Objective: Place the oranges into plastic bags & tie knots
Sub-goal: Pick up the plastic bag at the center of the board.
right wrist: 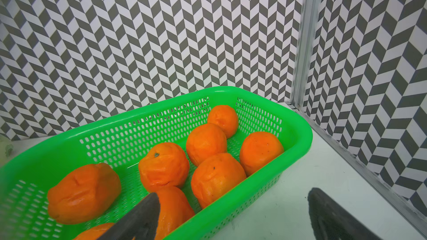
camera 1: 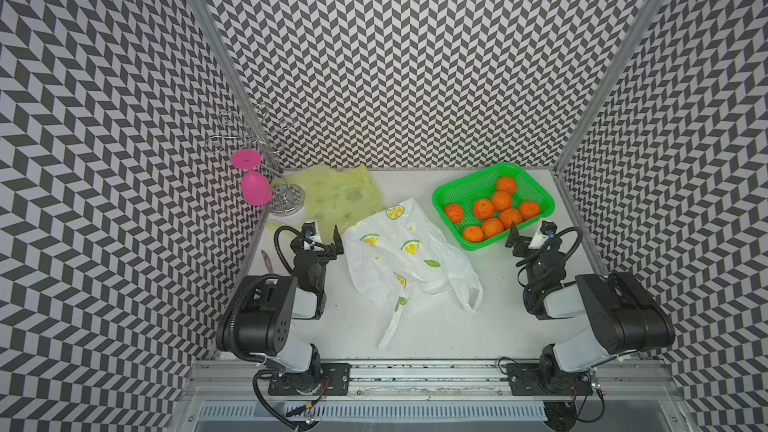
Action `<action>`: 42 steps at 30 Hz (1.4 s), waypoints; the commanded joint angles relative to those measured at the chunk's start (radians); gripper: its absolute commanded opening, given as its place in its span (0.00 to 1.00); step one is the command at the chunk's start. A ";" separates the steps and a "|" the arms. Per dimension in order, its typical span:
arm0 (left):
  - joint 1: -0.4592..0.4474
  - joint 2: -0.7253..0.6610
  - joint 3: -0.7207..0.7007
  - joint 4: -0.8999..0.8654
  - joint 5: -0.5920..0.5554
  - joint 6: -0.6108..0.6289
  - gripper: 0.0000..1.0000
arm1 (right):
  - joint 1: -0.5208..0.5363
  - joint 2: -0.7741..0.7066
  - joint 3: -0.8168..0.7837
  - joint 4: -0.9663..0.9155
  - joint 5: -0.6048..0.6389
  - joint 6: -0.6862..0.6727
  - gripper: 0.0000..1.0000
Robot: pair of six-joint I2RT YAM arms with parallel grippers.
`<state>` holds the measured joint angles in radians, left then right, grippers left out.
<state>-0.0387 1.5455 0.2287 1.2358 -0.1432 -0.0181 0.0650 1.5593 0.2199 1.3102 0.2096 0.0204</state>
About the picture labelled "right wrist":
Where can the orange under finger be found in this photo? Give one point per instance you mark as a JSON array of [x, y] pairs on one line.
[[174, 211]]

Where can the aluminium corner post right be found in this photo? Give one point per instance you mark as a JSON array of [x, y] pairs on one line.
[[307, 31]]

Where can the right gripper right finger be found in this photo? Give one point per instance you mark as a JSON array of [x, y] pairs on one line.
[[330, 221]]

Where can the green plastic basket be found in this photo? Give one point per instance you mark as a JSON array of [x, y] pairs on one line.
[[123, 140]]

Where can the orange large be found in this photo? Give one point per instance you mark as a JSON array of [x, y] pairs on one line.
[[84, 194]]

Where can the orange bottom edge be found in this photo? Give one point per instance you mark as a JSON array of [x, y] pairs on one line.
[[94, 233]]

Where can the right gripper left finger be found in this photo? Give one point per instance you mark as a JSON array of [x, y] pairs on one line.
[[139, 224]]

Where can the orange with stem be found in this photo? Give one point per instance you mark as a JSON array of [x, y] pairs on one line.
[[165, 165]]

